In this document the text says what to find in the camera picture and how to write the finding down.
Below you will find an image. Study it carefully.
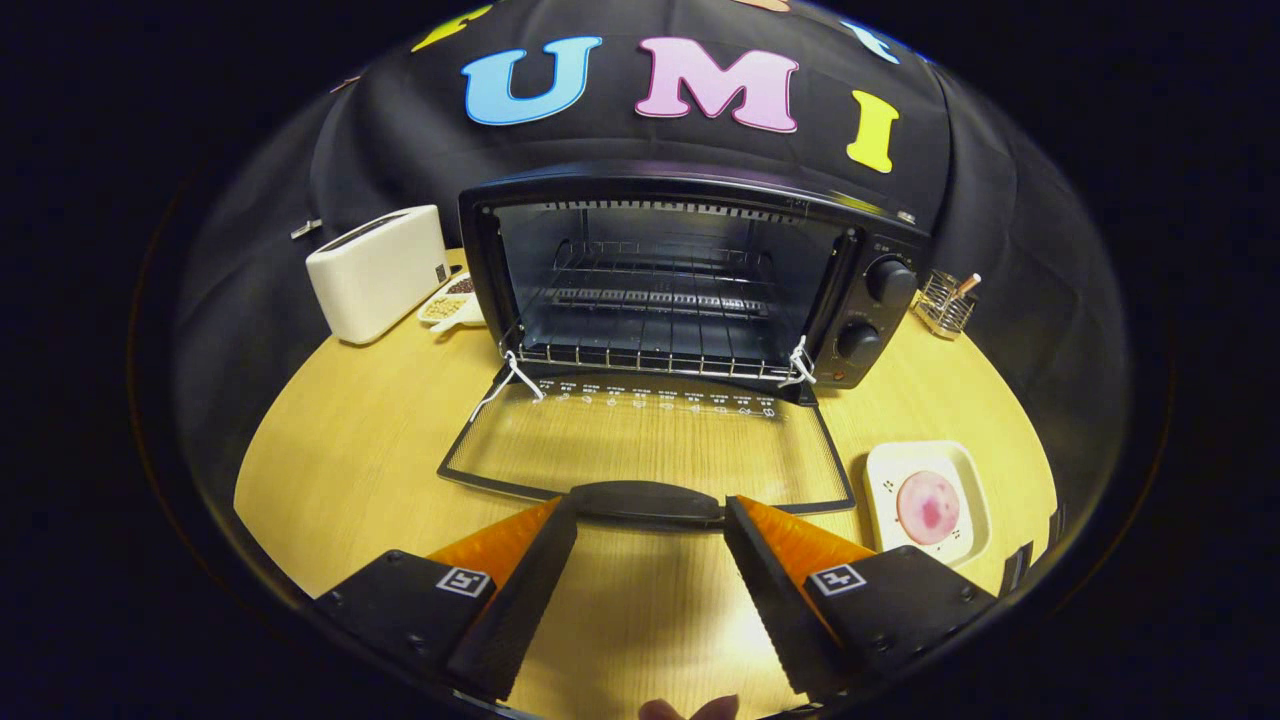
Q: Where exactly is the white string loop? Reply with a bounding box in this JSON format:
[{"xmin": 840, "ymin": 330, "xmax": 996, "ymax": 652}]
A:
[
  {"xmin": 778, "ymin": 335, "xmax": 818, "ymax": 391},
  {"xmin": 468, "ymin": 348, "xmax": 546, "ymax": 424}
]

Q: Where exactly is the cream square plate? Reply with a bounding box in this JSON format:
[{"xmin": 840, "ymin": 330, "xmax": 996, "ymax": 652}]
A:
[{"xmin": 863, "ymin": 440, "xmax": 993, "ymax": 569}]

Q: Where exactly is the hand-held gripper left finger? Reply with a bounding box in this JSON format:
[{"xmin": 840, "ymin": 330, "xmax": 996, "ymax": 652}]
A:
[{"xmin": 310, "ymin": 497, "xmax": 579, "ymax": 703}]

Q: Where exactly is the metal wire holder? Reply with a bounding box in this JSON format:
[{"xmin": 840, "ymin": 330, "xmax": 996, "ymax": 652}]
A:
[{"xmin": 912, "ymin": 268, "xmax": 983, "ymax": 341}]

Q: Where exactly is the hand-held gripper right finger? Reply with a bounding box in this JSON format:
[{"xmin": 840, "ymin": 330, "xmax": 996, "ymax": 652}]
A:
[{"xmin": 722, "ymin": 495, "xmax": 999, "ymax": 701}]

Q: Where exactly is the black backdrop cloth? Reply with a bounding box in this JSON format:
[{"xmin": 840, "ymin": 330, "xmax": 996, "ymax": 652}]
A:
[{"xmin": 170, "ymin": 0, "xmax": 1111, "ymax": 491}]

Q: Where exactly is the pink round food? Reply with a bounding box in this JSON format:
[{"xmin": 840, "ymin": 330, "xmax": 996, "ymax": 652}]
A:
[{"xmin": 896, "ymin": 470, "xmax": 962, "ymax": 546}]

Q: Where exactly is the divided dish with beans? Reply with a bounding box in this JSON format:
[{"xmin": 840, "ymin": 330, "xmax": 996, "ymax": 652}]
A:
[{"xmin": 417, "ymin": 272, "xmax": 488, "ymax": 334}]

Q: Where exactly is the black toaster oven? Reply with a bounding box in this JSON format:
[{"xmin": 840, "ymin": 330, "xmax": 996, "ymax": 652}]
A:
[{"xmin": 437, "ymin": 170, "xmax": 931, "ymax": 528}]

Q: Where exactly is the white toaster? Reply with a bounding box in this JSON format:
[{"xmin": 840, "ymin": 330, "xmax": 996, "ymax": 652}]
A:
[{"xmin": 305, "ymin": 205, "xmax": 451, "ymax": 346}]

